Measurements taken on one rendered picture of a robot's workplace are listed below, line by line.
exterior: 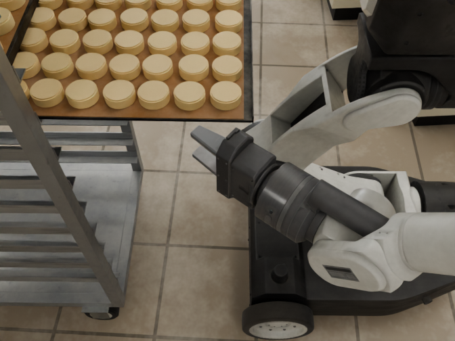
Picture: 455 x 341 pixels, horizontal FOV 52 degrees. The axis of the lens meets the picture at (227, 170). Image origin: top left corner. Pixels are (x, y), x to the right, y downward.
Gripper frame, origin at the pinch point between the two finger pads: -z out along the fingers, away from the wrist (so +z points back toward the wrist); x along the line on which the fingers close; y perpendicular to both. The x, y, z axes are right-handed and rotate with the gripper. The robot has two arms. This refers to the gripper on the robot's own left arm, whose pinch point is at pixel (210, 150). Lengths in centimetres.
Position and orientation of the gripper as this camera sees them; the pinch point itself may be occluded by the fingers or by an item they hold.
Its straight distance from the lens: 68.1
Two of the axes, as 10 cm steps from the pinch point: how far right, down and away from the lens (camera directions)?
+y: -6.1, 6.4, -4.6
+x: 0.1, -5.8, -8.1
